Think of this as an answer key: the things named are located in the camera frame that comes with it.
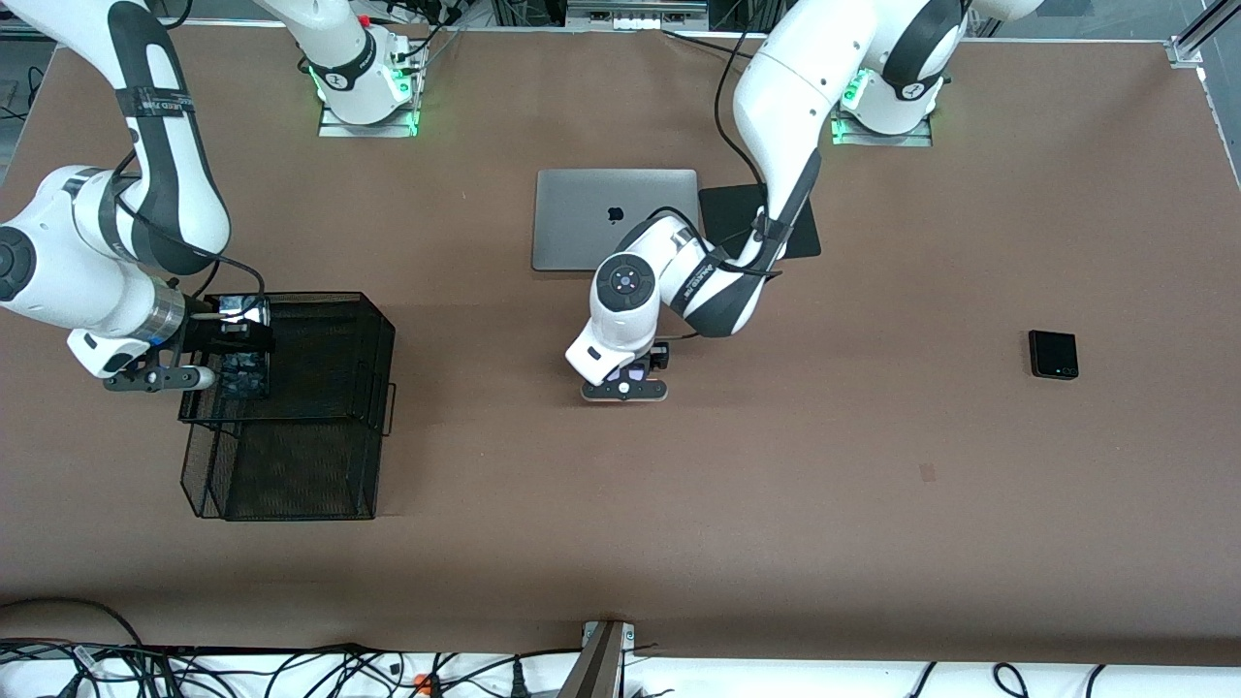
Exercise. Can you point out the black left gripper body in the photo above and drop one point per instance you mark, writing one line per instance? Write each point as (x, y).
(658, 355)

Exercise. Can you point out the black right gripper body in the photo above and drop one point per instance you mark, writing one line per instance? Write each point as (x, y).
(203, 334)

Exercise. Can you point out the lilac flip phone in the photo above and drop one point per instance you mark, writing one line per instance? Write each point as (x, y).
(628, 371)

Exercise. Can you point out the long black smartphone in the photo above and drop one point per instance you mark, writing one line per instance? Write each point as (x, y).
(244, 378)

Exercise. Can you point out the black flip phone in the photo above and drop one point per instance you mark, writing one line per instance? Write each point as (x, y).
(1054, 355)

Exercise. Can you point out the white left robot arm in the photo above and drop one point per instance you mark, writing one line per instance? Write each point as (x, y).
(785, 97)

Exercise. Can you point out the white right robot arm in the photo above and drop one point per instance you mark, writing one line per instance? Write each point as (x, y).
(58, 281)

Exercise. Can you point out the silver closed laptop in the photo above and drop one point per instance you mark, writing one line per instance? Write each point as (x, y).
(572, 223)

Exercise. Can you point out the black mouse pad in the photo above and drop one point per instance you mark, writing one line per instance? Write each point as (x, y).
(722, 208)

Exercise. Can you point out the grey power strip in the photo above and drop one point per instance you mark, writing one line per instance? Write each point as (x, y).
(635, 19)

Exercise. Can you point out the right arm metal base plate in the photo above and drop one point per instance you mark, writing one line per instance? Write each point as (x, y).
(334, 130)

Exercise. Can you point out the metal camera post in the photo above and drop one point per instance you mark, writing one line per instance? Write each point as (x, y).
(596, 669)

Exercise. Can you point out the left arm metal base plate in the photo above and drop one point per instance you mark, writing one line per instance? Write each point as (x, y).
(921, 142)

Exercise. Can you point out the aluminium frame corner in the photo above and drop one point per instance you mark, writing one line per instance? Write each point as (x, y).
(1185, 50)

